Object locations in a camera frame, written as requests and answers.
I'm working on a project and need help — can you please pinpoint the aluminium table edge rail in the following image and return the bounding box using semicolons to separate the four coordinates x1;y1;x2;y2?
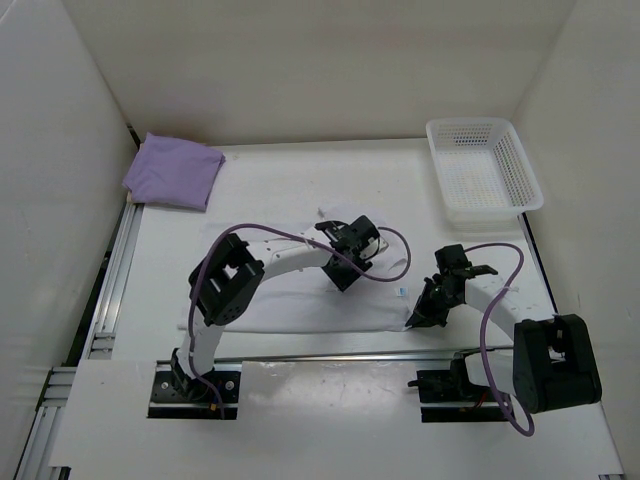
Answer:
14;199;571;480

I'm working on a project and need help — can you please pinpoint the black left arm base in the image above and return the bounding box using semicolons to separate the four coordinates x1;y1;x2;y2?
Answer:
147;349;241;421

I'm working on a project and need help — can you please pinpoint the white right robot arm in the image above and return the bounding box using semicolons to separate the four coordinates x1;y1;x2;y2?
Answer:
405;274;602;414

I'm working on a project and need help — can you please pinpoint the white plastic basket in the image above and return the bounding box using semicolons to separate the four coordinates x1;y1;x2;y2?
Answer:
425;117;544;231

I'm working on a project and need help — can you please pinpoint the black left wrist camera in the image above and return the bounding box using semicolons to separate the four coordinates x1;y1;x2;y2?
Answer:
314;214;392;263

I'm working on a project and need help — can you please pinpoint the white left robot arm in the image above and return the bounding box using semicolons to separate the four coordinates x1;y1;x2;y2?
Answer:
171;225;380;400

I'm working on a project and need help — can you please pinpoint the white cloth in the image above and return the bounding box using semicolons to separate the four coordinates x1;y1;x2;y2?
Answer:
194;204;410;334

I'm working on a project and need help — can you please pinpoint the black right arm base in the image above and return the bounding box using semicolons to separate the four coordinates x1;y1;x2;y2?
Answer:
407;358;506;424

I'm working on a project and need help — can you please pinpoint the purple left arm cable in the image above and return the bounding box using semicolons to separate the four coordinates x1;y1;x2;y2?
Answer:
188;222;413;416

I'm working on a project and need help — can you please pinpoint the purple t shirt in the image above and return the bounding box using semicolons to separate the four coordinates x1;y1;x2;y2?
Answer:
122;133;226;212

